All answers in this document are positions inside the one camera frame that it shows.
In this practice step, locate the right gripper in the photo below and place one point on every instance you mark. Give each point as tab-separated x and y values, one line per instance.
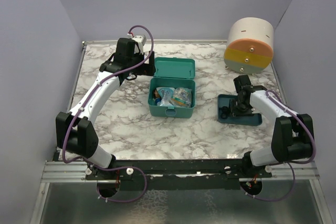
235	112

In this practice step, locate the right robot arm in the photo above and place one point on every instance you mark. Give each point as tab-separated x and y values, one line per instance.
292	139

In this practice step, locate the brown orange-capped medicine bottle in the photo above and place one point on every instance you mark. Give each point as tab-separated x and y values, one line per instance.
156	95

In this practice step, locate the teal medicine kit box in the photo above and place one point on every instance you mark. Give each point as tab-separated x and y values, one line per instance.
173	73

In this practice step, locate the black mounting rail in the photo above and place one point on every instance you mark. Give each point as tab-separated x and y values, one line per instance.
178	174

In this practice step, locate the round pastel drawer cabinet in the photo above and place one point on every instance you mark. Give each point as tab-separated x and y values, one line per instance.
250	45

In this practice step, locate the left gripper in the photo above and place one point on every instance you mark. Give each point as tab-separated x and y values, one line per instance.
146	69

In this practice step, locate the aluminium frame rail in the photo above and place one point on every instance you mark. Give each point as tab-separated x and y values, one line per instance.
77	171

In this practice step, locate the blue clear plastic pouch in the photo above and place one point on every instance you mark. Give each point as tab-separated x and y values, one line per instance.
166	94

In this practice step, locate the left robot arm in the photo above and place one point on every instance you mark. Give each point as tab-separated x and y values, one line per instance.
75	130

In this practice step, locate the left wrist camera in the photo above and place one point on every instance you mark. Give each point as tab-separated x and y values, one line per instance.
141	40

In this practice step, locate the black-handled bandage scissors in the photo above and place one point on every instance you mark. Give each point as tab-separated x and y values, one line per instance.
224	112

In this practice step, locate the orange teal bandage packet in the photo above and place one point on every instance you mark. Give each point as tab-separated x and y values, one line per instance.
182	97

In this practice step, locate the blue divided tray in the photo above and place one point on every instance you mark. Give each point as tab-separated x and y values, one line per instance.
250	120

